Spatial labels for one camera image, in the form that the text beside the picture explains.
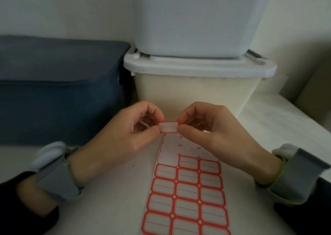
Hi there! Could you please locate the person's left hand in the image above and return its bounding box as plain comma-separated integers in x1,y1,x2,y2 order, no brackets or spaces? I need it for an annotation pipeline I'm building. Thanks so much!
68,100,165,187

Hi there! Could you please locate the pale grey plastic bin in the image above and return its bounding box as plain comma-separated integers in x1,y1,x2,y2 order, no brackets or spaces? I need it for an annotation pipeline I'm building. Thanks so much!
131,0,279,59

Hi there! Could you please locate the white plastic container lid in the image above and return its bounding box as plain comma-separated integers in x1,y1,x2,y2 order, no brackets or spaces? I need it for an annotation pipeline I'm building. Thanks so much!
123,49,278,79

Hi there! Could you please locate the beige cardboard box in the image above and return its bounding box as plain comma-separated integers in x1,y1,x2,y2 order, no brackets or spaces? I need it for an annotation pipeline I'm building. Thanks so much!
294,58,331,132

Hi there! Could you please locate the grey wrist band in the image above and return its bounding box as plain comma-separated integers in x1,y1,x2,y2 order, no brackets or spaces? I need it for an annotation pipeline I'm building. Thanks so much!
35,147,84,202
255,148,331,206

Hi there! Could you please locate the small red-bordered label sticker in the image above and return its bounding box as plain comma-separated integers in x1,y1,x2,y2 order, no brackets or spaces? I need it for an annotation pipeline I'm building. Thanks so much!
158,121,179,134

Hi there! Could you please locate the cream plastic storage container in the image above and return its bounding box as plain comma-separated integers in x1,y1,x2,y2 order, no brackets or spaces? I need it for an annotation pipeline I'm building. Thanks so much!
133,72,263,122

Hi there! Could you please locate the red-bordered label sticker sheet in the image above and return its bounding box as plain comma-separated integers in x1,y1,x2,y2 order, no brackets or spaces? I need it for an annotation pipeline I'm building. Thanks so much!
140,133,232,235

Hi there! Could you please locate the white wrist tracker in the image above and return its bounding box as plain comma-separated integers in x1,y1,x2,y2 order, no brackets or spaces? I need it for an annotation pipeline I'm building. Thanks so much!
31,141,68,171
272,143,301,161

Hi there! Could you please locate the person's right hand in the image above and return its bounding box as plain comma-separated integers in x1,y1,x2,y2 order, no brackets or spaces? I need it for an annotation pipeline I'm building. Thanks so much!
177,102,283,184

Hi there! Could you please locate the navy fabric storage box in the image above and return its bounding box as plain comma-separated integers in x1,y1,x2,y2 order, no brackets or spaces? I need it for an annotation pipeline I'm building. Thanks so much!
0,35,131,146

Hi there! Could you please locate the grey lid latch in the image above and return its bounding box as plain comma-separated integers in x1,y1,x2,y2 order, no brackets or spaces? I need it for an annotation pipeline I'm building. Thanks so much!
245,50,267,61

